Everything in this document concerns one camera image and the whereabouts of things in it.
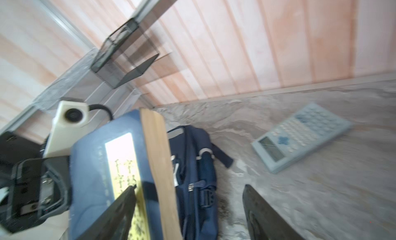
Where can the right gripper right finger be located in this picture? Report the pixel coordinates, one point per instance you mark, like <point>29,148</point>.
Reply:
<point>263,222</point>

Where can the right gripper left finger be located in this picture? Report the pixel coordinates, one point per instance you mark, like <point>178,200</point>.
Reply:
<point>115,223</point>

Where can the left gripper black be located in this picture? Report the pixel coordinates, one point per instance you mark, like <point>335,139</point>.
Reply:
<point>33,188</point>

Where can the blue book yellow label back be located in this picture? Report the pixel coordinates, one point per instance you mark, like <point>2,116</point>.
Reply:
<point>130,150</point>

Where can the navy blue student backpack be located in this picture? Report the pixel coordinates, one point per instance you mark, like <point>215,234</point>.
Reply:
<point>195,180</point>

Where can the light green calculator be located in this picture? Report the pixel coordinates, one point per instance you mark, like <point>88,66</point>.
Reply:
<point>301,134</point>

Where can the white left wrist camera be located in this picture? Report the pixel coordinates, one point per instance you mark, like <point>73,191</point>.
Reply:
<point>69,125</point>

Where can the white wire mesh shelf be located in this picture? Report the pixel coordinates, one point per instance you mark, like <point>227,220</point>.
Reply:
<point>80,84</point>

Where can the black mesh wall basket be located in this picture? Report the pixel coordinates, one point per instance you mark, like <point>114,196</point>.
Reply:
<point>126,54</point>

